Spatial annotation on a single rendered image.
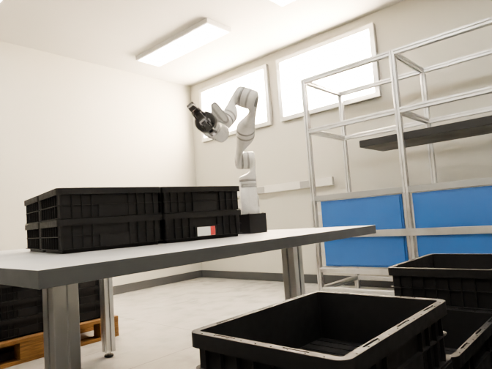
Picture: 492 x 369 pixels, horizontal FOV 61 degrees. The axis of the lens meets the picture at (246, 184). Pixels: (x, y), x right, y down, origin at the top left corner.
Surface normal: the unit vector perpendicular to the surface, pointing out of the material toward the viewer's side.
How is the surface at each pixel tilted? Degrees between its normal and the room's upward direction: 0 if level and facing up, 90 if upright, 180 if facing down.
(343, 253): 90
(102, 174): 90
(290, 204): 90
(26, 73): 90
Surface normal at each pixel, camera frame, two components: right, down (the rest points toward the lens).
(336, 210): -0.67, -0.01
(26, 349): 0.74, -0.11
